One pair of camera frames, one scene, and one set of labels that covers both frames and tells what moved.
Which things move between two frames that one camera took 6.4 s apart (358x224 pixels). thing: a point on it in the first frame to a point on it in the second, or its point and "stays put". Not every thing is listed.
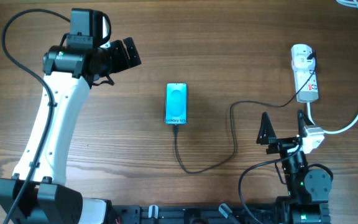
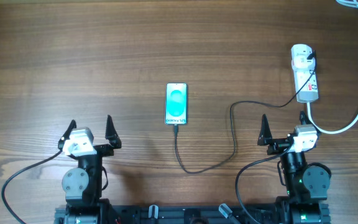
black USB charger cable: [312, 55] stays put
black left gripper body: [114, 58] to [103, 150]
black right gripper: [280, 144] stays put
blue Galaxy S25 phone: [176, 103] stays put
